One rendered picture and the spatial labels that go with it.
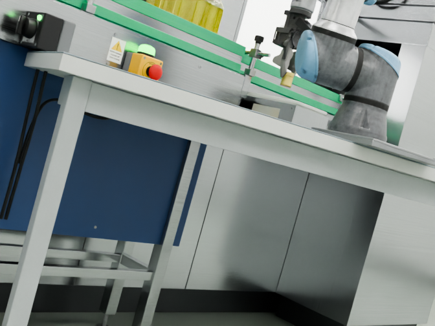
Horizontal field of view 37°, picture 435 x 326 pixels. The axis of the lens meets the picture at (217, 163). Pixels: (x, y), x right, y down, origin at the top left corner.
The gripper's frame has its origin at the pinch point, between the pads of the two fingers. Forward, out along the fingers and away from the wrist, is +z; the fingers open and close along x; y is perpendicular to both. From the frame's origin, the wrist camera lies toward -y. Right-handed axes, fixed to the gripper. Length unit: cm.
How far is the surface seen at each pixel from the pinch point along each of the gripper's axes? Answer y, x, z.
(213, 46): 8.7, 25.1, -0.8
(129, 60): 4, 56, 11
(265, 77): 18.6, -10.1, 0.6
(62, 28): -2, 79, 10
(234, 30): 34.5, -5.7, -13.3
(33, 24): 0, 85, 11
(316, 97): 18.9, -40.6, 0.2
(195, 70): 6.5, 31.6, 7.8
